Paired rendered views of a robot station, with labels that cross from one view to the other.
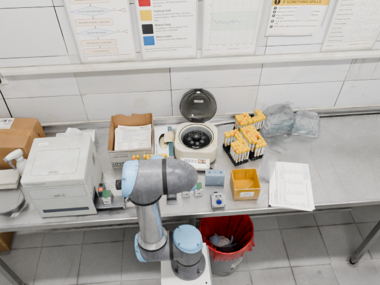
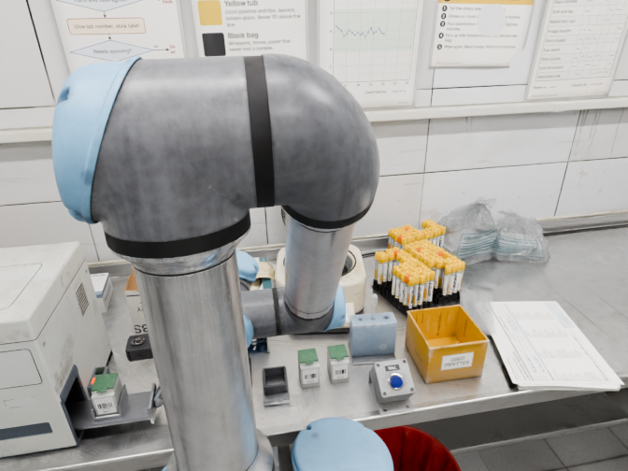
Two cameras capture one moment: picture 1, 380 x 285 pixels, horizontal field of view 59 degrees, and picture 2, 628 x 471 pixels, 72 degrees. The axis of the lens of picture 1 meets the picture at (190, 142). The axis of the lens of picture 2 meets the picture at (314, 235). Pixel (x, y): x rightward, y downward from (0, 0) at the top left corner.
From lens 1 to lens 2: 0.86 m
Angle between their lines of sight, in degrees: 21
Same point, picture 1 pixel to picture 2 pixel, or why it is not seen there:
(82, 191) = (26, 366)
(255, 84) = (419, 170)
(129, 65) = not seen: hidden behind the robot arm
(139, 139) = not seen: hidden behind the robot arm
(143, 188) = (156, 132)
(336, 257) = not seen: outside the picture
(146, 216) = (184, 338)
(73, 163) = (11, 290)
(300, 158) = (534, 294)
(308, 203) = (601, 372)
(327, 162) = (590, 296)
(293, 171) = (534, 314)
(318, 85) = (526, 172)
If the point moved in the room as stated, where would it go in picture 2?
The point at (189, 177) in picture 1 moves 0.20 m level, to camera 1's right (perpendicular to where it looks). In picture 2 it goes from (361, 118) to (606, 108)
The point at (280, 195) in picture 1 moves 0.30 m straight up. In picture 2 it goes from (530, 363) to (562, 243)
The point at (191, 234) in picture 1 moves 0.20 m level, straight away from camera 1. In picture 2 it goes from (357, 447) to (335, 335)
